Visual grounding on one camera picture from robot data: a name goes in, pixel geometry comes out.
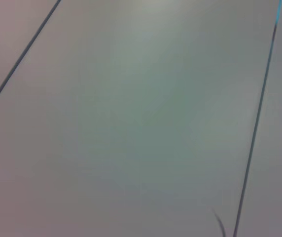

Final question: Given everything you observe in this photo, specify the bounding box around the thin dark curved strand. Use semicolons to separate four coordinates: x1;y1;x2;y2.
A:
212;208;227;237

